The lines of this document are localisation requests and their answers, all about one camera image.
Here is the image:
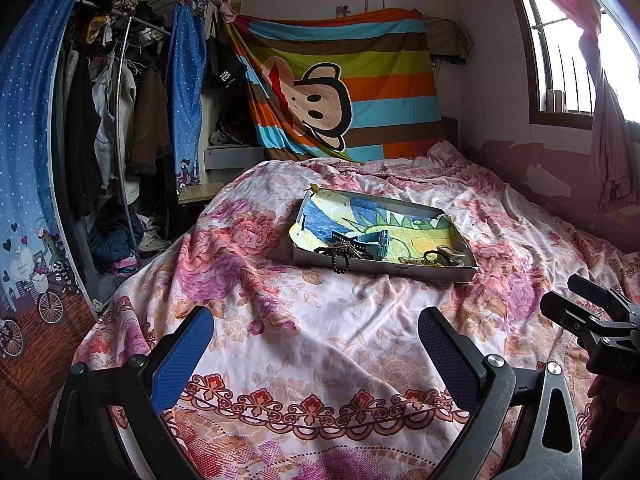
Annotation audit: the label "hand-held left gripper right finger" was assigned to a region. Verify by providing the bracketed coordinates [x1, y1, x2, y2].
[417, 307, 584, 480]

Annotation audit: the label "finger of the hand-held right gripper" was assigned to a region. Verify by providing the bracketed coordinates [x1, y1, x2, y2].
[567, 274, 640, 322]
[540, 290, 609, 347]

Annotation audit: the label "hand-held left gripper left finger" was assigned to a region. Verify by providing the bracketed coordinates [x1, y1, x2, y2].
[50, 305, 215, 480]

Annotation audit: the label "grey cardboard tray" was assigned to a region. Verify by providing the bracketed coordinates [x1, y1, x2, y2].
[288, 184, 479, 285]

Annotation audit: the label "black bead necklace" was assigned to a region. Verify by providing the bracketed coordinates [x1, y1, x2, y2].
[325, 232, 353, 275]

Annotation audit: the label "person's right hand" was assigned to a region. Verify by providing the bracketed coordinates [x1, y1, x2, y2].
[587, 374, 621, 414]

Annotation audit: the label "floral bed sheet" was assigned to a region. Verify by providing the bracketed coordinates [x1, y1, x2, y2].
[70, 140, 640, 480]

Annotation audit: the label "light blue wrist watch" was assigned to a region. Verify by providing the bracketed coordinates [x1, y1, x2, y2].
[350, 229, 397, 261]

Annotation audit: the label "pile of clothes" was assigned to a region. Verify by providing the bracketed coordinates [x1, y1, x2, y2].
[90, 205, 173, 276]

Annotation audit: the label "pink window curtain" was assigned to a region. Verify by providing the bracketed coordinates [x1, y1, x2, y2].
[520, 0, 633, 206]

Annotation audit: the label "wooden board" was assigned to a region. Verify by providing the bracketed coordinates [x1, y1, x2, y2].
[177, 182, 226, 206]

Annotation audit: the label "white bedside cabinet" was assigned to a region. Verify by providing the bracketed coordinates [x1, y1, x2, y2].
[202, 142, 266, 186]

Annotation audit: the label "brown wooden headboard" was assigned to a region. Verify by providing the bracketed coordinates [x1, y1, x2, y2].
[440, 116, 460, 148]

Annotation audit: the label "dark folded clothes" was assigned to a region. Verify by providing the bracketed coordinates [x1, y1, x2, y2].
[207, 105, 256, 147]

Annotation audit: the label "curved metal wardrobe pole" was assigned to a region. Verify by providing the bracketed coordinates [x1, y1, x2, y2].
[111, 17, 142, 261]

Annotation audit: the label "row of hanging clothes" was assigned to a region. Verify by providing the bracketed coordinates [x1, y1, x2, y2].
[52, 0, 176, 206]

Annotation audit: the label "barred window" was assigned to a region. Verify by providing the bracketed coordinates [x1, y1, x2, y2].
[500, 0, 640, 128]

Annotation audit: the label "blue dotted wardrobe curtain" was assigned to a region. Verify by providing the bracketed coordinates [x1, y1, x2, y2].
[0, 0, 108, 361]
[167, 2, 208, 186]

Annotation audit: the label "striped monkey print blanket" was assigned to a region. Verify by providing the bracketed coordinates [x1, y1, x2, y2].
[227, 7, 448, 163]

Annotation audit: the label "black printed bag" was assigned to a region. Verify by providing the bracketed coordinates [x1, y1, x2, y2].
[205, 40, 251, 91]

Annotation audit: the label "grey-brown cloth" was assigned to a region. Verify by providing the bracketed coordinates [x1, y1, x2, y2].
[422, 14, 473, 61]

